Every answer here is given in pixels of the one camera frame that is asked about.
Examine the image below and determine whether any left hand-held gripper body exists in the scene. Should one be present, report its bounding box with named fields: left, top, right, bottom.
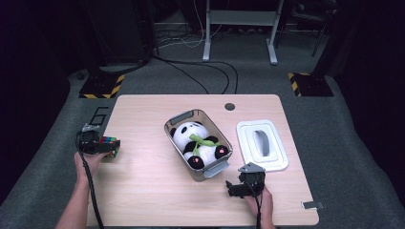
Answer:
left=76, top=124, right=103, bottom=156

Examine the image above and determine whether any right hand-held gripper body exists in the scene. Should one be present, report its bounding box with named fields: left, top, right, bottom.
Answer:
left=238, top=162, right=267, bottom=198

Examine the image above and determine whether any colourful puzzle cube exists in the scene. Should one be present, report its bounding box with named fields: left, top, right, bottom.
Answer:
left=99, top=135, right=122, bottom=158

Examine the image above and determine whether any white lid with grey handle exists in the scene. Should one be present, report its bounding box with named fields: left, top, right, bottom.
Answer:
left=236, top=118, right=289, bottom=173

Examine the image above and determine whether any panda plush toy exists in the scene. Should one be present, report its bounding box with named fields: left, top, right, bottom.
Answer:
left=170, top=121, right=230, bottom=170

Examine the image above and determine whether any transparent grey storage box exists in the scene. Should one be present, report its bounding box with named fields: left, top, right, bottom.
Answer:
left=163, top=108, right=234, bottom=183

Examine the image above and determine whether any person's left hand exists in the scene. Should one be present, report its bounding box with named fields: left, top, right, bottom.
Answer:
left=74, top=152, right=109, bottom=185

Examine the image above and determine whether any person's right hand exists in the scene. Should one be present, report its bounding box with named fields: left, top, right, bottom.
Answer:
left=245, top=187, right=275, bottom=224

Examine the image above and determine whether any black yellow striped stand base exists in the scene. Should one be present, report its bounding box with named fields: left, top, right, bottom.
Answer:
left=78, top=73, right=126, bottom=99
left=288, top=72, right=334, bottom=97

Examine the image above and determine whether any black cabinet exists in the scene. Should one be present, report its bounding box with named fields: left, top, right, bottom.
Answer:
left=80, top=0, right=157, bottom=66

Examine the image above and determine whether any dark chair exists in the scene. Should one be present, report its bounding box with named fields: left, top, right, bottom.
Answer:
left=292, top=0, right=339, bottom=58

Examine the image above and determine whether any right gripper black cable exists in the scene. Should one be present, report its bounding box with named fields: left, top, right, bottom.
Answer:
left=249, top=180, right=265, bottom=229

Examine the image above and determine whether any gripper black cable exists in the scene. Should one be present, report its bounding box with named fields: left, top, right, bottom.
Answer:
left=75, top=132, right=105, bottom=229
left=249, top=180, right=265, bottom=229

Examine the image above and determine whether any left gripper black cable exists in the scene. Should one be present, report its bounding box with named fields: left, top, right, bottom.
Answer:
left=75, top=132, right=105, bottom=229

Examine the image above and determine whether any grey table edge bracket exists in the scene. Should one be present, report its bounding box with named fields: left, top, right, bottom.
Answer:
left=301, top=200, right=326, bottom=211

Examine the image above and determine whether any black floor cable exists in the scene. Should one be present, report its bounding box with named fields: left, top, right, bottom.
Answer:
left=165, top=60, right=210, bottom=95
left=152, top=55, right=240, bottom=95

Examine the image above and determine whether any white floor cable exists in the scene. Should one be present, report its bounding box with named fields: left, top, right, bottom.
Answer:
left=157, top=30, right=205, bottom=50

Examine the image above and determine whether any white metal stand frame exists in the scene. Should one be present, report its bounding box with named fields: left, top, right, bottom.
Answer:
left=202, top=0, right=286, bottom=66

